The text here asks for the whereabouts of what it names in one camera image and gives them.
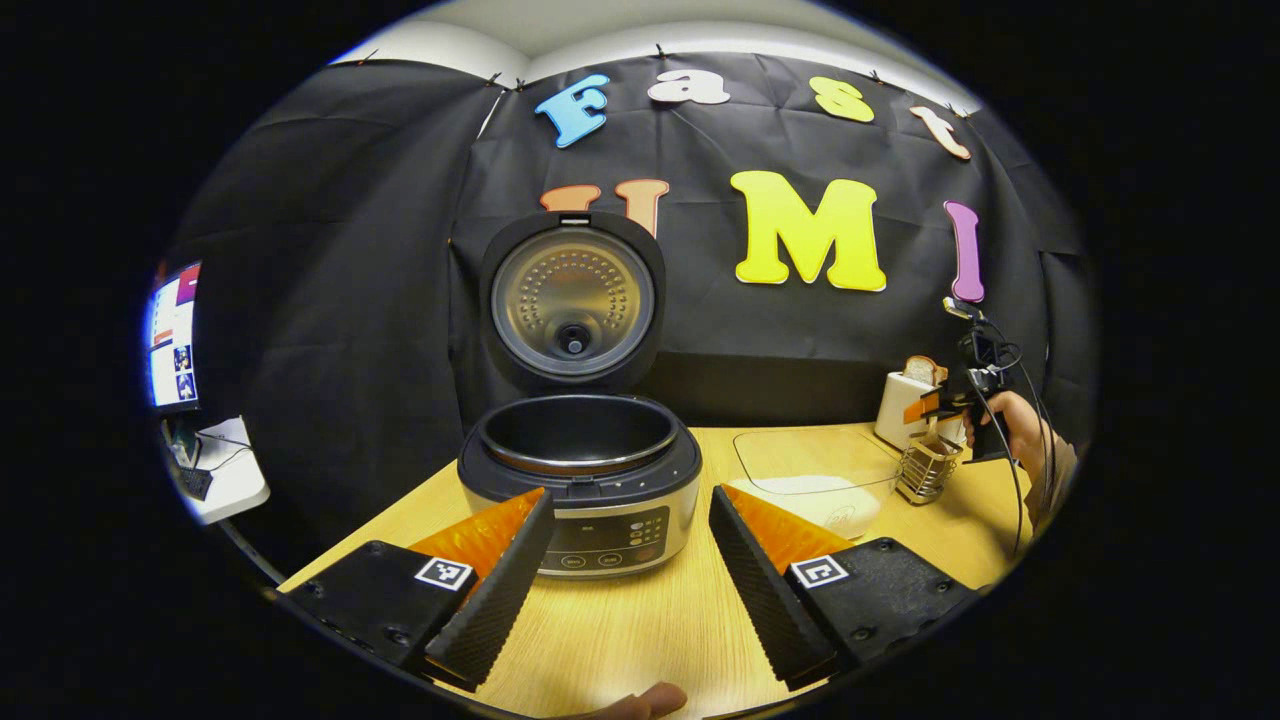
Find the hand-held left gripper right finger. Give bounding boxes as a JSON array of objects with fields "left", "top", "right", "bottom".
[{"left": 708, "top": 485, "right": 986, "bottom": 691}]

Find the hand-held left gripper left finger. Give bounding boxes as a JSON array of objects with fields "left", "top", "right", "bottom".
[{"left": 285, "top": 488, "right": 557, "bottom": 693}]

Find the metal wire chopstick holder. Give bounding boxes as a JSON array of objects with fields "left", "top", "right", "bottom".
[{"left": 895, "top": 432, "right": 964, "bottom": 505}]

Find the black and silver rice cooker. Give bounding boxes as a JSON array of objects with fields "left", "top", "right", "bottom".
[{"left": 456, "top": 210, "right": 704, "bottom": 579}]

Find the white toaster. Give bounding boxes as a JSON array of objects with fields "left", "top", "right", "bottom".
[{"left": 875, "top": 370, "right": 966, "bottom": 451}]

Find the clear plastic container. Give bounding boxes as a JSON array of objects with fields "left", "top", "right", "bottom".
[{"left": 733, "top": 425, "right": 906, "bottom": 541}]

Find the white side table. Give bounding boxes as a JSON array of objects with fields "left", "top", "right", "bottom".
[{"left": 165, "top": 415, "right": 271, "bottom": 526}]

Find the computer monitor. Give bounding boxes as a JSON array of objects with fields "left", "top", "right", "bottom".
[{"left": 148, "top": 262, "right": 201, "bottom": 411}]

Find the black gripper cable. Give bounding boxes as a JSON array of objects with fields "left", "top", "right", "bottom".
[
  {"left": 1000, "top": 340, "right": 1059, "bottom": 511},
  {"left": 975, "top": 315, "right": 1026, "bottom": 556}
]

